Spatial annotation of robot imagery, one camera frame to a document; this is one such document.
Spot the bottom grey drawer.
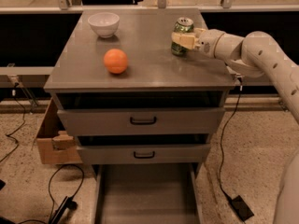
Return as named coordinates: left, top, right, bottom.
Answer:
left=93, top=163, right=204, bottom=224

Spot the grey drawer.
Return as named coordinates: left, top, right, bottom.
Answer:
left=77, top=144, right=211, bottom=164
left=57, top=108, right=224, bottom=136
left=93, top=163, right=204, bottom=224

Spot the white ceramic bowl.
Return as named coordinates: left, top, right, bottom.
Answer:
left=88, top=12, right=120, bottom=38

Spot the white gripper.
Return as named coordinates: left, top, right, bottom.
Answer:
left=171, top=28, right=224, bottom=58

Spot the black device left floor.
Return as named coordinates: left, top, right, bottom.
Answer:
left=49, top=196, right=78, bottom=224

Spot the grey drawer cabinet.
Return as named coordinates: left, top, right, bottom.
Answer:
left=43, top=7, right=237, bottom=170

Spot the orange ball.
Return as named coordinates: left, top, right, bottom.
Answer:
left=104, top=49, right=128, bottom=74

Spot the black power adapter right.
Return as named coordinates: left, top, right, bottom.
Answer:
left=229, top=195, right=254, bottom=221

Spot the cardboard box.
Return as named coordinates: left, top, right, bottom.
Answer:
left=36, top=100, right=81, bottom=164

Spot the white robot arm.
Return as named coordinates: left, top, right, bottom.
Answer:
left=171, top=28, right=299, bottom=224

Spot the middle grey drawer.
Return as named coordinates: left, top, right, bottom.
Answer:
left=77, top=144, right=211, bottom=164

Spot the black cable right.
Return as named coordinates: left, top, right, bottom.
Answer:
left=217, top=77, right=244, bottom=201

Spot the black cable left floor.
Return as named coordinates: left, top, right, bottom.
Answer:
left=18, top=163, right=85, bottom=224

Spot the thin black cable far left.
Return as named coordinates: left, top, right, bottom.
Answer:
left=0, top=83, right=27, bottom=164

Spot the green soda can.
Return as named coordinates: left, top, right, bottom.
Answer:
left=171, top=17, right=194, bottom=56

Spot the top grey drawer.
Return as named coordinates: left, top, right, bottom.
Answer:
left=57, top=108, right=224, bottom=136

